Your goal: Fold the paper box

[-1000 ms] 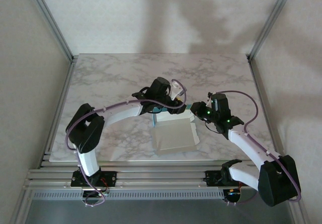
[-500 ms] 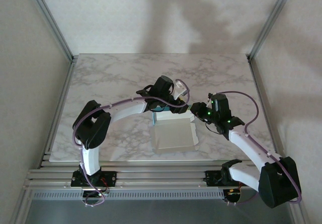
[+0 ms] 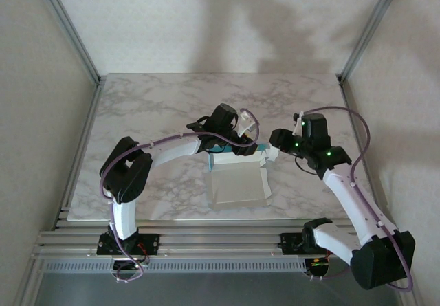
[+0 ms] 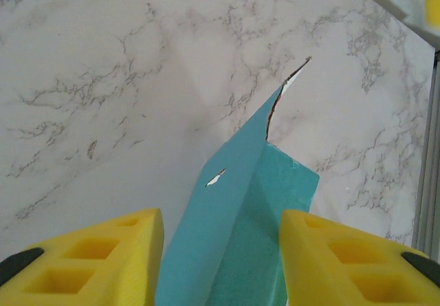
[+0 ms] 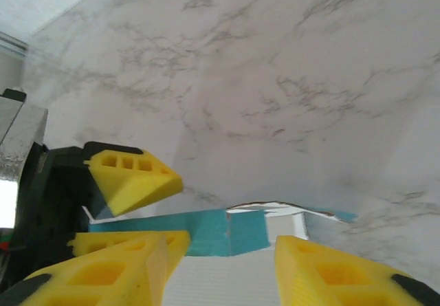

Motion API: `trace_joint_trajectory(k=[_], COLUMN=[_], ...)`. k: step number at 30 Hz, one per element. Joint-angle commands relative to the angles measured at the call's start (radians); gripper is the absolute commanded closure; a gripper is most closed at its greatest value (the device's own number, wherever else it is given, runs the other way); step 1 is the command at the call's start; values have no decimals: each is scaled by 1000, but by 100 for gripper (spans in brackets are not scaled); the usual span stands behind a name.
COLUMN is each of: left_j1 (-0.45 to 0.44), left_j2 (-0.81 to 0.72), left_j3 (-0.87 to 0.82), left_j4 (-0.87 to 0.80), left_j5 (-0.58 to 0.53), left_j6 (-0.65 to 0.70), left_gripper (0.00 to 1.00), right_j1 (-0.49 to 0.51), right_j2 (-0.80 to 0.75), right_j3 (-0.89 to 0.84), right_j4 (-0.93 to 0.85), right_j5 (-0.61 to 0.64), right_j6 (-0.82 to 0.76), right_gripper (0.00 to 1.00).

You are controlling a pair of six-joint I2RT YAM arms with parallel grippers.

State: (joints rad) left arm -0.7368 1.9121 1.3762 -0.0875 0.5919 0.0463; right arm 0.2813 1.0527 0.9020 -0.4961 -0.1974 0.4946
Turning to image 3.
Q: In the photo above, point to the teal and white paper box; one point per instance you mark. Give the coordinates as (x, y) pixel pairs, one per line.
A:
(237, 185)

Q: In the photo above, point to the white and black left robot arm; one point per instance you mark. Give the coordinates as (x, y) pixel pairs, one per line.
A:
(172, 151)

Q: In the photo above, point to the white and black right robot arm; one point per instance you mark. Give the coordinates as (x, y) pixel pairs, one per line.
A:
(357, 203)

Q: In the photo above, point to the lit controller board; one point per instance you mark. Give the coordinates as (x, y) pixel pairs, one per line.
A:
(135, 266)
(318, 264)

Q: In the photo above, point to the aluminium side rail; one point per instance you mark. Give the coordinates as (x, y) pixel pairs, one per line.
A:
(88, 127)
(357, 130)

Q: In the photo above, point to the aluminium frame cross rails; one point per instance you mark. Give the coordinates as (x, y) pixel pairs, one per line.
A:
(220, 240)

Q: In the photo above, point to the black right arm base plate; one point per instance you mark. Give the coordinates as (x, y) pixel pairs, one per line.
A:
(290, 242)

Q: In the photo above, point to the aluminium frame post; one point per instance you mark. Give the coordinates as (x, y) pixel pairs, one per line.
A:
(373, 27)
(68, 24)

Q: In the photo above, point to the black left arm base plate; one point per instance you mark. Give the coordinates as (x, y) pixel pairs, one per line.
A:
(151, 242)

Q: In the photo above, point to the aluminium frame leg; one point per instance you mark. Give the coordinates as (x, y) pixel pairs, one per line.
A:
(28, 285)
(416, 302)

